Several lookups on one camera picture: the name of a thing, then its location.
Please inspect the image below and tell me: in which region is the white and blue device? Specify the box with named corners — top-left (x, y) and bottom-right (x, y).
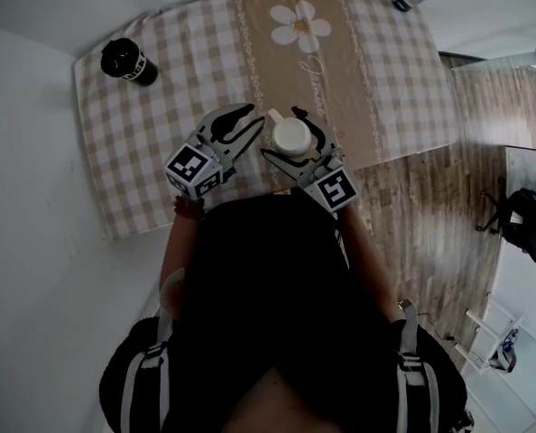
top-left (491, 329), bottom-right (520, 373)

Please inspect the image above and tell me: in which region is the white cup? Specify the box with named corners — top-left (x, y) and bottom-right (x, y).
top-left (266, 108), bottom-right (314, 157)

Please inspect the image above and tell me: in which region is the white desk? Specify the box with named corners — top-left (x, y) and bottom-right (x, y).
top-left (457, 144), bottom-right (536, 433)

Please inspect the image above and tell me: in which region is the black office chair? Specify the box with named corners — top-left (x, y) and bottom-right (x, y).
top-left (477, 187), bottom-right (536, 264)

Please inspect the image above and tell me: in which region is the black and white item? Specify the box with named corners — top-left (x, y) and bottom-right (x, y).
top-left (452, 410), bottom-right (476, 433)

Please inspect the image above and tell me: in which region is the grey left shoulder strap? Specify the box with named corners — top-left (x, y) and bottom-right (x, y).
top-left (139, 268), bottom-right (188, 433)

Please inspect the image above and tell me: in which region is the person's left forearm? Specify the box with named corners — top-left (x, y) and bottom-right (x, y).
top-left (158, 205), bottom-right (206, 315)

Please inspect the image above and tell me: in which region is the person's right forearm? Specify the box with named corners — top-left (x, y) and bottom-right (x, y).
top-left (335, 203), bottom-right (402, 324)

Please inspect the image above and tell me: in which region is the grey shoulder strap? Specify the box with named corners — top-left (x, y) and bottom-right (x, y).
top-left (139, 268), bottom-right (188, 433)
top-left (393, 299), bottom-right (440, 433)

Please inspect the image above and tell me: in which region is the person's torso in black clothing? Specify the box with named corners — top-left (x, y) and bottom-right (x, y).
top-left (98, 191), bottom-right (470, 433)

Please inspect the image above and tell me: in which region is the black floor cable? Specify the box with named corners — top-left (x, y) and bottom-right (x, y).
top-left (416, 312), bottom-right (461, 345)

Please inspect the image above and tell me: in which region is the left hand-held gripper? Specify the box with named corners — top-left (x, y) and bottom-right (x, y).
top-left (163, 104), bottom-right (267, 200)

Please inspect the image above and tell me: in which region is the black tumbler bottle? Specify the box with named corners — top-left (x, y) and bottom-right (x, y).
top-left (99, 37), bottom-right (159, 88)

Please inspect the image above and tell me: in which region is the brown bead bracelet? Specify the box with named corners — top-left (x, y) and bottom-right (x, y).
top-left (172, 196), bottom-right (205, 219)

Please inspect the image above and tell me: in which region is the checked beige flower tablecloth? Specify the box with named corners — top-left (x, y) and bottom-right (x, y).
top-left (72, 0), bottom-right (458, 242)

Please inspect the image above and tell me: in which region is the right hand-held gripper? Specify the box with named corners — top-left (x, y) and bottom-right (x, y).
top-left (259, 106), bottom-right (360, 216)

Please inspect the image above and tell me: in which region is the grey right shoulder strap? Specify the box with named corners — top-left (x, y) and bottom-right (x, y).
top-left (393, 299), bottom-right (440, 433)

